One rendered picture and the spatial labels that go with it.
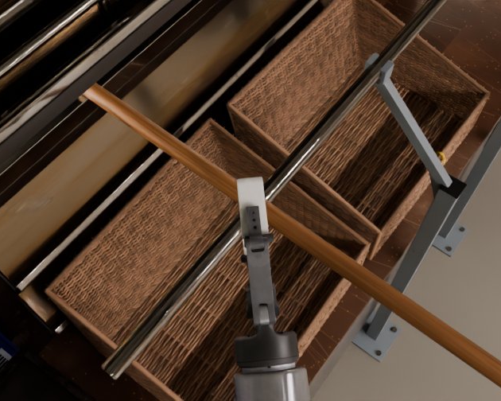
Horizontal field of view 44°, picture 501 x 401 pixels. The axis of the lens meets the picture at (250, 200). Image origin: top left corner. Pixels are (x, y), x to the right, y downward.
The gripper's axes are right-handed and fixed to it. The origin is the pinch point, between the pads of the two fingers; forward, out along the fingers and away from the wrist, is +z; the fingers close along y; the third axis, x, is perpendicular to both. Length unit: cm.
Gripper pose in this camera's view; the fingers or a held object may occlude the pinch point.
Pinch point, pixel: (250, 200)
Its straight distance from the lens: 78.1
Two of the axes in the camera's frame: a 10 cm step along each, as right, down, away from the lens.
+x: 9.9, -1.0, 0.2
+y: 0.0, 2.2, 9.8
